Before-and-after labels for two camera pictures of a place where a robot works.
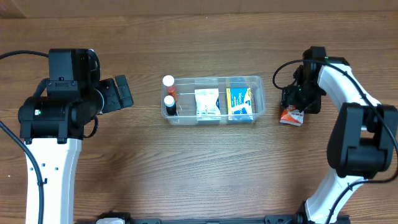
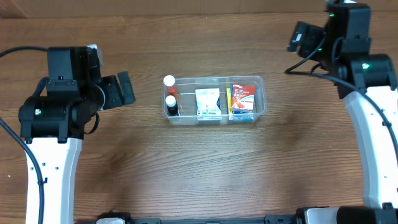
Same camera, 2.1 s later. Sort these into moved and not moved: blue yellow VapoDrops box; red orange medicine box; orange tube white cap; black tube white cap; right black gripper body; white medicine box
Moved: red orange medicine box; right black gripper body
Not moved: orange tube white cap; white medicine box; blue yellow VapoDrops box; black tube white cap
